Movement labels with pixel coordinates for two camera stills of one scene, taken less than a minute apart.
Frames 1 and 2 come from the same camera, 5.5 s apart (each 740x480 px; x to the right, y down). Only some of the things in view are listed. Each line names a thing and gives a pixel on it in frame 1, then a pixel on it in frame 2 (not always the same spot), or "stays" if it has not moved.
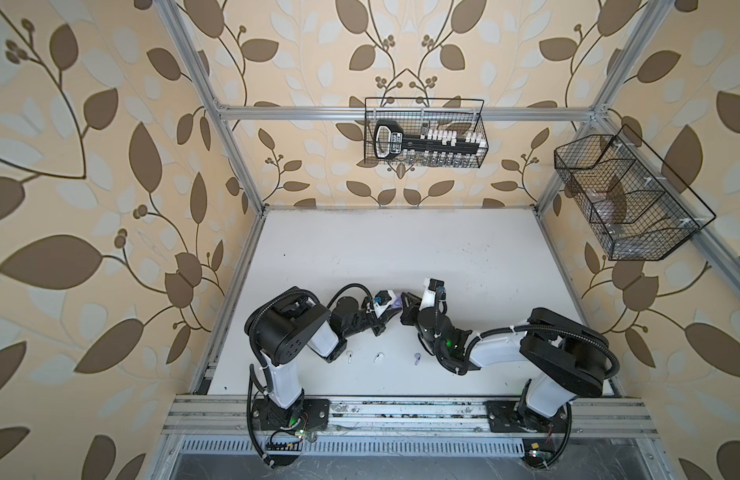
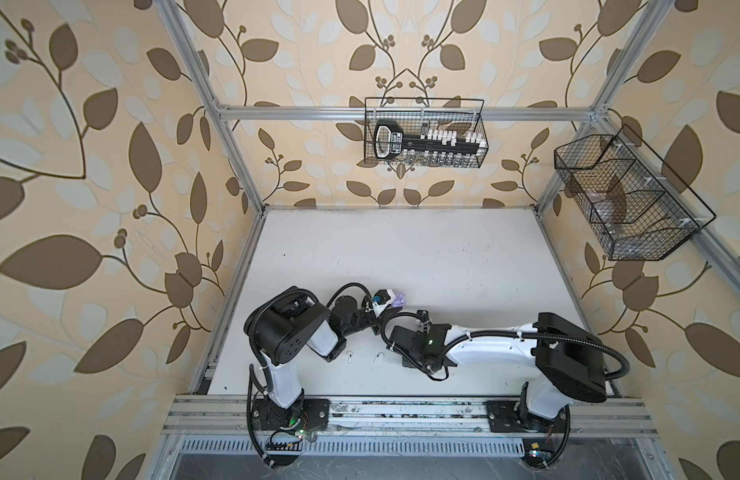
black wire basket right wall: [635, 208] stays
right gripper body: [411, 317] -> [411, 362]
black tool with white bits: [390, 141] stays
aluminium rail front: [233, 415] stays
